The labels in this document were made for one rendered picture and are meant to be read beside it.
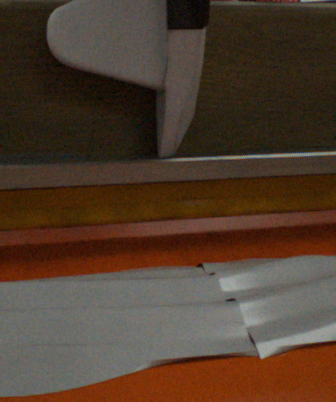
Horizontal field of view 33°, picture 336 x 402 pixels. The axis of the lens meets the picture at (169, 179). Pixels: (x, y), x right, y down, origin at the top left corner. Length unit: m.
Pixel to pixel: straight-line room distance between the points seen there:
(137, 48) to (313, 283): 0.11
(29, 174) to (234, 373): 0.12
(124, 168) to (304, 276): 0.08
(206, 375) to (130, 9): 0.14
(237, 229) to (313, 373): 0.12
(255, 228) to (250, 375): 0.13
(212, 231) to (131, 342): 0.12
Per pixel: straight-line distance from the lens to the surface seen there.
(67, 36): 0.22
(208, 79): 0.25
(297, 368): 0.17
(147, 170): 0.23
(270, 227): 0.28
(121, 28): 0.22
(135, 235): 0.27
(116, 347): 0.16
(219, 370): 0.16
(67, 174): 0.23
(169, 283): 0.20
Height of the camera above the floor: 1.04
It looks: 13 degrees down
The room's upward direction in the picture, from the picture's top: straight up
